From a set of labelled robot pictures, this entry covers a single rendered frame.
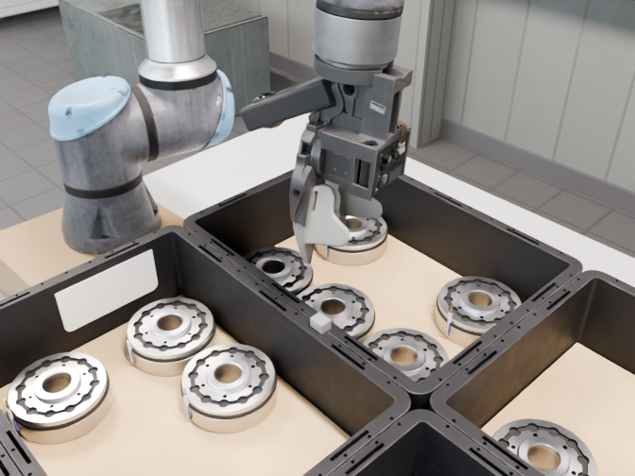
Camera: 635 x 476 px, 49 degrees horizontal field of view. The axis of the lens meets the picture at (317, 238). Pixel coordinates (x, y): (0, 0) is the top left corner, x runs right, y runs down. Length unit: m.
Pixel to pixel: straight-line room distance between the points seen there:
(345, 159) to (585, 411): 0.39
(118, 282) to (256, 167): 0.66
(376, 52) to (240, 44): 2.62
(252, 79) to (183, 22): 2.29
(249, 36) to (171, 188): 1.89
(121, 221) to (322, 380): 0.46
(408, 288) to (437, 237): 0.09
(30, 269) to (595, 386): 0.77
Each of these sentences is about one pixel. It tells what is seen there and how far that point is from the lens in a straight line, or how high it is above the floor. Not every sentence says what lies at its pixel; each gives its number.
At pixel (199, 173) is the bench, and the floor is 0.70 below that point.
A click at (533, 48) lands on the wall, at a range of 2.81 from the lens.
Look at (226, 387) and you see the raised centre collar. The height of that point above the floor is 0.87.
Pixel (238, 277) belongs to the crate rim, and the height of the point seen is 0.93.
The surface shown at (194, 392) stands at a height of 0.86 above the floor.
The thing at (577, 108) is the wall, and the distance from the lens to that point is 2.79.
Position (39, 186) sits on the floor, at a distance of 2.95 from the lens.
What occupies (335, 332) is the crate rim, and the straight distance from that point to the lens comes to 0.71.
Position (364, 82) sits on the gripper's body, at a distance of 0.61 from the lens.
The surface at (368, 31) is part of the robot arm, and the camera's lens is 0.60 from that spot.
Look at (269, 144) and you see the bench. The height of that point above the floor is 0.70.
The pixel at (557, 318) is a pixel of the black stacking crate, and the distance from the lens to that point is 0.80.
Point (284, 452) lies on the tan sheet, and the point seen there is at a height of 0.83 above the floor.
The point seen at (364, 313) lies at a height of 0.86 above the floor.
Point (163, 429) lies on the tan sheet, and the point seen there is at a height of 0.83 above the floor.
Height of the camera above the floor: 1.42
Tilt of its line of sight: 35 degrees down
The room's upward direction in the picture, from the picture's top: straight up
